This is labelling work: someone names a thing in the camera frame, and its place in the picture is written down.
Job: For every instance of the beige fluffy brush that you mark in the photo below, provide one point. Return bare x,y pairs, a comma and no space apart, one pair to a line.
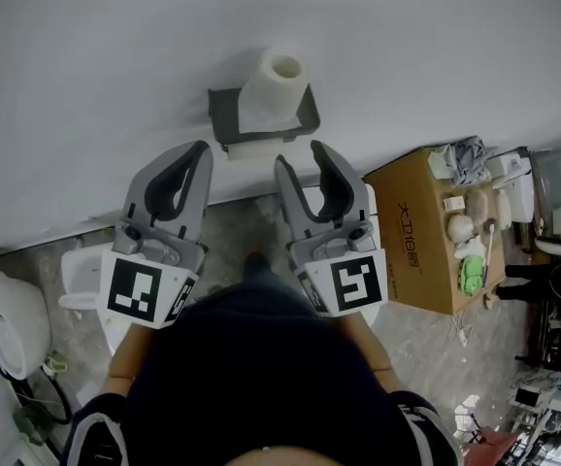
478,207

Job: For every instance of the white toilet paper roll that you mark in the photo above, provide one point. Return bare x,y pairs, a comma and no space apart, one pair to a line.
272,94

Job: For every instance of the person's left forearm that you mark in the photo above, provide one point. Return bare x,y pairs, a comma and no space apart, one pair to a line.
127,357

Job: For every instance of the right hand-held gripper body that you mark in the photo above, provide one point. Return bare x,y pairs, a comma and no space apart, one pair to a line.
353,284

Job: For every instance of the small white box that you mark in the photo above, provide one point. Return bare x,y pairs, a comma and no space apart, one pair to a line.
453,204

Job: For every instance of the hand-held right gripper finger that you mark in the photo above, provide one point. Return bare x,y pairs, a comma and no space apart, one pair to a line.
291,197
355,192

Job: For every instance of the person's dark shirt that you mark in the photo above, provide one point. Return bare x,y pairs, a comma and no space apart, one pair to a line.
261,381

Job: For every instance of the white rounded appliance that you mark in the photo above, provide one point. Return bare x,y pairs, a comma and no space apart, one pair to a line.
4,318

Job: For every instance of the white ceramic toilet tank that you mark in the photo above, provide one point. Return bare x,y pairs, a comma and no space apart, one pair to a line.
513,187

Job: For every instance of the red plastic stool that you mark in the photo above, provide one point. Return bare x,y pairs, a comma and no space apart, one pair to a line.
496,447

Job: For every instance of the person's right forearm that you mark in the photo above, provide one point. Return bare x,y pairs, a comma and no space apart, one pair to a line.
372,352

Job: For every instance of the green cloth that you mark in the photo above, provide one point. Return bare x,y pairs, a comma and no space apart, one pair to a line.
472,272

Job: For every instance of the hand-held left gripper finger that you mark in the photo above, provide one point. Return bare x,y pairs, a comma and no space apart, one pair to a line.
140,187
200,197

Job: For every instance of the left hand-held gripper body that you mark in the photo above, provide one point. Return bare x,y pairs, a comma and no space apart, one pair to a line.
132,287

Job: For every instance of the grey crumpled cloth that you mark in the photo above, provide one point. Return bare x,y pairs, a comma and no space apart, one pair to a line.
465,160

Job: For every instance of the grey wall-mounted paper holder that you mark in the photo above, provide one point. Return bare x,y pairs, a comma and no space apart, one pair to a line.
224,114

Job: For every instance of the green plug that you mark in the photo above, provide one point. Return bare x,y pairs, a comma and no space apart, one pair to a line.
56,363

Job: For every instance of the brown cardboard box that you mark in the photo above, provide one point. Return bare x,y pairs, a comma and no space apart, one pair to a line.
414,231

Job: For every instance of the person's dark shoe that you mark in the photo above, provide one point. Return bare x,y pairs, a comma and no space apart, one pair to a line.
257,266

